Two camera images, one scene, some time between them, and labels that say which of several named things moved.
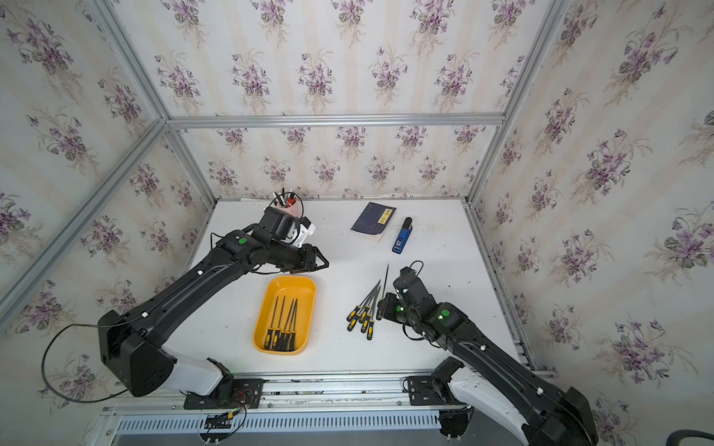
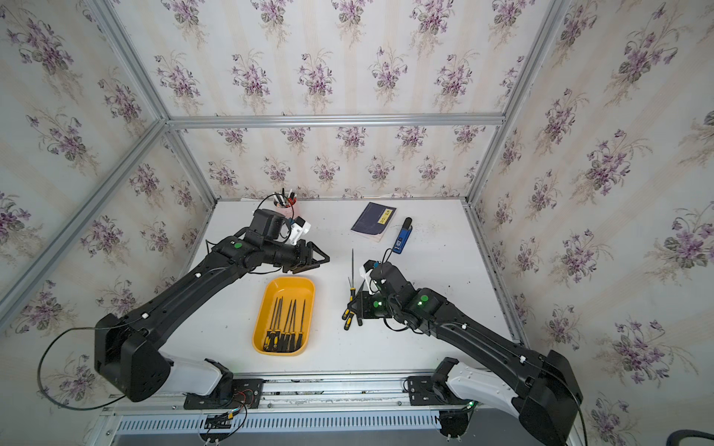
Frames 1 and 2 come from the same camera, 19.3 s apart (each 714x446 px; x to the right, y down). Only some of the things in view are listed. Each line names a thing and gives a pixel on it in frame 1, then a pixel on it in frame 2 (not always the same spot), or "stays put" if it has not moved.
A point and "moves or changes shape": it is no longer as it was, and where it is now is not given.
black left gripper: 308,261 stays put
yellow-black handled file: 385,282 moves or changes shape
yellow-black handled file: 269,336 stays put
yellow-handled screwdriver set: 277,334 stays put
